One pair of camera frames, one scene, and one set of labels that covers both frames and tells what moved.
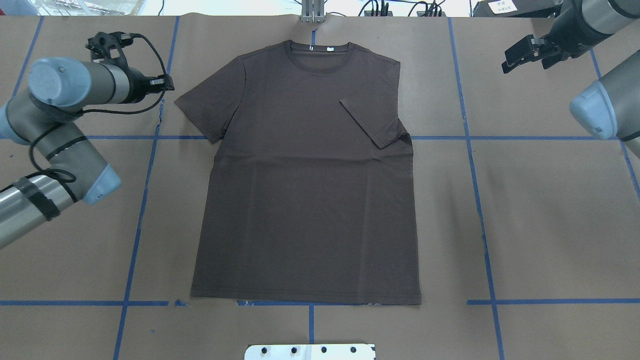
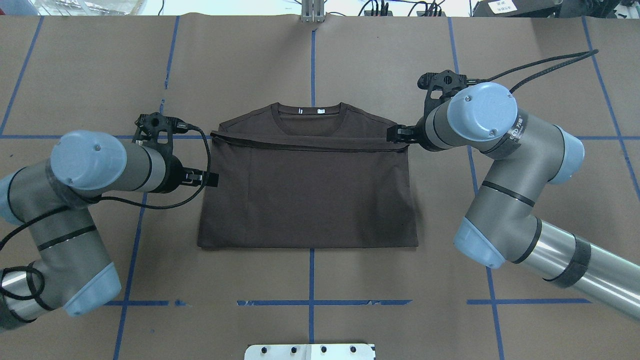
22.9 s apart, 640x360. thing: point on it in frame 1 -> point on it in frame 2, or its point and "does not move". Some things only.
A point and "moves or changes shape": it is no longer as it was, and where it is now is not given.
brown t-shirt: [310, 197] moves or changes shape
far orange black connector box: [368, 13] does not move
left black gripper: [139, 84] -> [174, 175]
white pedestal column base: [340, 351] does not move
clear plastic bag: [88, 7] does not move
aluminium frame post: [313, 11] does not move
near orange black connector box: [420, 13] does not move
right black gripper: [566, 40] -> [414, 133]
